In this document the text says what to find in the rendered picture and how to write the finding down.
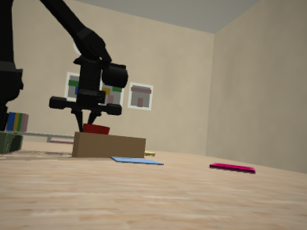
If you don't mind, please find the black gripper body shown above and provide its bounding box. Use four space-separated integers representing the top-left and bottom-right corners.
49 80 122 116

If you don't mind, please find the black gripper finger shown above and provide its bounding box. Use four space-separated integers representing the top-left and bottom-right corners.
71 110 83 132
88 113 102 124

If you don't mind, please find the magenta square coaster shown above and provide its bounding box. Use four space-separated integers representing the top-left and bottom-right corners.
209 163 255 174

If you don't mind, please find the red cup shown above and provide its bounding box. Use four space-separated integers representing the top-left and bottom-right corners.
83 124 110 135

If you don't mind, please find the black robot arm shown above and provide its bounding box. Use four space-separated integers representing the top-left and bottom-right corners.
0 0 128 131

